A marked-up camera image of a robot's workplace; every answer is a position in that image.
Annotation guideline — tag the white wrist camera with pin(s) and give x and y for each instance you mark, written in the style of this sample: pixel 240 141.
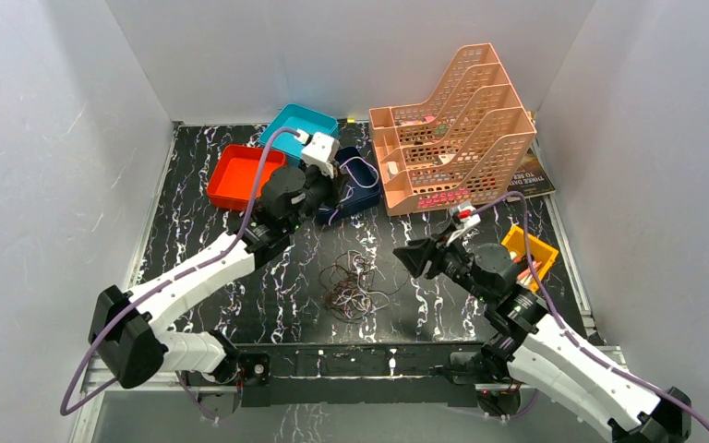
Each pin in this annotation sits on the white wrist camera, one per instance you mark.
pixel 319 150
pixel 464 218

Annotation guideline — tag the navy square tray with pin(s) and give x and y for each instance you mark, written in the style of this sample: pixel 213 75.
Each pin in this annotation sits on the navy square tray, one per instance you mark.
pixel 362 193

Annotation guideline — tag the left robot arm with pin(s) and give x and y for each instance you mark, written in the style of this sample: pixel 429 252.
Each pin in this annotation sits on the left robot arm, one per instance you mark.
pixel 130 329

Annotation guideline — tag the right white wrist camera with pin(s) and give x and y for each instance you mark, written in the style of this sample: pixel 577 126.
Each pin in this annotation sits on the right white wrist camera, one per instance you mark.
pixel 464 218

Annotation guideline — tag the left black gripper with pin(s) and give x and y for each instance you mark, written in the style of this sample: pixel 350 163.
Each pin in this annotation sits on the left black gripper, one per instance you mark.
pixel 328 190

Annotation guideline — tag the dark book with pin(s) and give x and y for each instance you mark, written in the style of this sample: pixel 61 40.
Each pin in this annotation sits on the dark book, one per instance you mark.
pixel 531 179

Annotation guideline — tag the peach plastic file organizer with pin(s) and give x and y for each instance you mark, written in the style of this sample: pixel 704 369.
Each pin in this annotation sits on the peach plastic file organizer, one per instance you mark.
pixel 463 143

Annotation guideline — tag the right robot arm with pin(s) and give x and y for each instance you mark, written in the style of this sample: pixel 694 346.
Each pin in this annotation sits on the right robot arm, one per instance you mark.
pixel 532 347

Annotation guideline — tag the markers in yellow bin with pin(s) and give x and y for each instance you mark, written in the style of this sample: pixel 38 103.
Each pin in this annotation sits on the markers in yellow bin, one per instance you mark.
pixel 529 269

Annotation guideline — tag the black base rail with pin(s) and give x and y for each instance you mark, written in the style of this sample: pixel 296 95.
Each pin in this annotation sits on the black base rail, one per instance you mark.
pixel 374 373

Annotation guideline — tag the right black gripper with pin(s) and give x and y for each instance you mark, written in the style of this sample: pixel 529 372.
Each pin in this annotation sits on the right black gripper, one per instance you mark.
pixel 415 256

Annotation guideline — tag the yellow bin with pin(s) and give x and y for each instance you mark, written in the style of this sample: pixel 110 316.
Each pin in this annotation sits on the yellow bin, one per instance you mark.
pixel 543 256

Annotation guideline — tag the red square tray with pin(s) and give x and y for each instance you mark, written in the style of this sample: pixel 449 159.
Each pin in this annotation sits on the red square tray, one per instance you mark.
pixel 233 176

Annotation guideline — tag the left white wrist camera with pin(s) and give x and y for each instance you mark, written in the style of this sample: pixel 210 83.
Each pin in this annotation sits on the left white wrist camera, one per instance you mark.
pixel 319 150

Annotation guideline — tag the teal square tray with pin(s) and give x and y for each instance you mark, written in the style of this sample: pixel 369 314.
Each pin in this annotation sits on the teal square tray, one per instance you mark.
pixel 298 117

